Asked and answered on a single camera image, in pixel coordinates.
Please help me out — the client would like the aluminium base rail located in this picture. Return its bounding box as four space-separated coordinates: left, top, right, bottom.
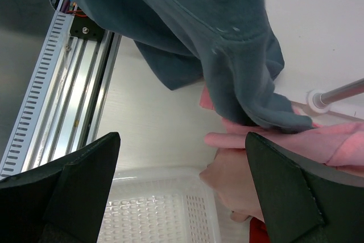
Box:
22 31 121 171

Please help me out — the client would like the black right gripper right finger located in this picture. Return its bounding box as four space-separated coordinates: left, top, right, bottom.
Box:
245 133 363 242

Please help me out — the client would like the metal clothes rack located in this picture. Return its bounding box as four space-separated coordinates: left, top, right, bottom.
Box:
289 79 363 121

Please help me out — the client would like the blue-grey t shirt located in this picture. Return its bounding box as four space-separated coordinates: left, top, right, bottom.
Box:
75 0 312 133

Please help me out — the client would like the white slotted cable duct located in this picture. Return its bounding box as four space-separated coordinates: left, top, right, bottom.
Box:
1 11 72 179

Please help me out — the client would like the beige pink t shirt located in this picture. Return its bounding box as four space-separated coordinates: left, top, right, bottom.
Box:
200 149 264 223

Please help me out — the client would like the white perforated plastic basket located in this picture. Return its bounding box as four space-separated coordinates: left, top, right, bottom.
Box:
96 166 223 243

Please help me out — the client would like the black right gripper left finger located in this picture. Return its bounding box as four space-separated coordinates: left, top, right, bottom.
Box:
1 132 121 242

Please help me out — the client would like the light pink t shirt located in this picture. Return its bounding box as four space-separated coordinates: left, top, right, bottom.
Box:
198 85 364 177

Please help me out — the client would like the dark red t shirt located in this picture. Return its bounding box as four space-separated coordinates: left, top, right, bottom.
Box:
249 217 270 243

